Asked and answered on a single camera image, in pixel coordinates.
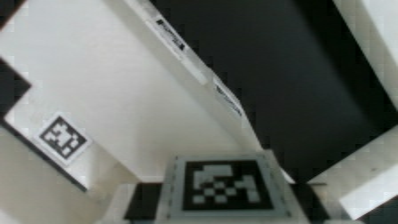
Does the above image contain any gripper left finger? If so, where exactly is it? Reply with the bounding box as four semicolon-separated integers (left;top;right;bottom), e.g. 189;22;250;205
124;183;161;224

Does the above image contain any white chair leg block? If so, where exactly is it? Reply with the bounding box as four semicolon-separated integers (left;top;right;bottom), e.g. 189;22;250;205
154;150;308;224

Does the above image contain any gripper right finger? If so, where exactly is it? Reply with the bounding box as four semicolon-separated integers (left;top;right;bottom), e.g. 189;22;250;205
291;184;330;224

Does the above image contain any white chair back part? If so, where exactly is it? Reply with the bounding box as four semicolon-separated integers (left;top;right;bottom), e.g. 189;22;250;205
0;0;298;224

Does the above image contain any white chair leg with tag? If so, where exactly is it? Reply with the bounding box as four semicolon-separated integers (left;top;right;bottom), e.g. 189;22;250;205
1;112;92;191

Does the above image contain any white L-shaped obstacle fence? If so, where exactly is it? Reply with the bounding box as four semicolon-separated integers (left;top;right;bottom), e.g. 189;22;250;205
308;0;398;219

